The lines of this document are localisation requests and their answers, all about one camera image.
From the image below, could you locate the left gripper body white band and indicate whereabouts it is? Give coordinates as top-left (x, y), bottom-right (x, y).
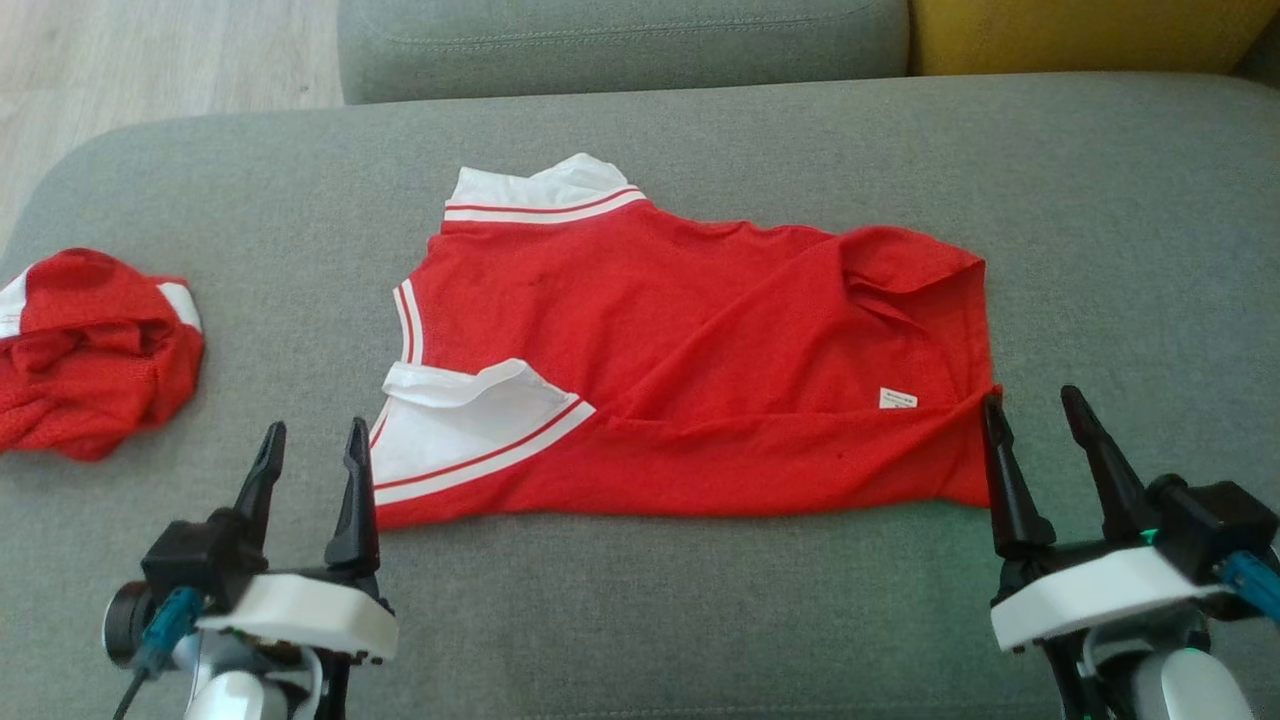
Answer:
top-left (197, 565), bottom-right (399, 720)

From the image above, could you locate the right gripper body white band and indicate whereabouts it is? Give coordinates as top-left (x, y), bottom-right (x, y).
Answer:
top-left (988, 545), bottom-right (1238, 720)

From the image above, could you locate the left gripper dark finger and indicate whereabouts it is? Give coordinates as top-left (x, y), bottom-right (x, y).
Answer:
top-left (323, 417), bottom-right (382, 579)
top-left (232, 421), bottom-right (288, 551)

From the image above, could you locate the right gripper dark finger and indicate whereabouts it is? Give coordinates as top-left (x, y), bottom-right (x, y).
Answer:
top-left (1060, 385), bottom-right (1161, 548)
top-left (980, 392), bottom-right (1057, 559)

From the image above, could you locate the red shorts white band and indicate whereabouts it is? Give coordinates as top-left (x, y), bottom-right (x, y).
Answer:
top-left (0, 248), bottom-right (206, 461)

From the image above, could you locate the red jersey white striped trim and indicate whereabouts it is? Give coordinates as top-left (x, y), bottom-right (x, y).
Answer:
top-left (368, 153), bottom-right (1003, 529)

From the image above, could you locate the grey sofa chaise cushion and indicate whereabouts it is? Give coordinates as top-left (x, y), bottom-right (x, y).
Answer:
top-left (0, 72), bottom-right (1280, 720)

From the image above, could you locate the yellow sofa back cushion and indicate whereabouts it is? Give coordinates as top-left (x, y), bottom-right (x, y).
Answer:
top-left (908, 0), bottom-right (1280, 77)

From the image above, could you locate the grey sofa seat cushion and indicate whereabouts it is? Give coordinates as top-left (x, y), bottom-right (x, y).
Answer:
top-left (338, 0), bottom-right (911, 106)

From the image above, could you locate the left teal cable connector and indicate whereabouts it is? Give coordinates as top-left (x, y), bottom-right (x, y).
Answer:
top-left (133, 587), bottom-right (205, 681)

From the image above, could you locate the teal cable connector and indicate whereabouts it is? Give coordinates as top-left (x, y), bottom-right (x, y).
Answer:
top-left (1220, 550), bottom-right (1280, 621)
top-left (133, 587), bottom-right (205, 681)

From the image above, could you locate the right teal cable connector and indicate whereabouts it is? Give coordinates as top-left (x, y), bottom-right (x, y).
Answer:
top-left (1220, 550), bottom-right (1280, 621)

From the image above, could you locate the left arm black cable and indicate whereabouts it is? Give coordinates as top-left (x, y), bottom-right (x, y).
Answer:
top-left (112, 668), bottom-right (151, 720)

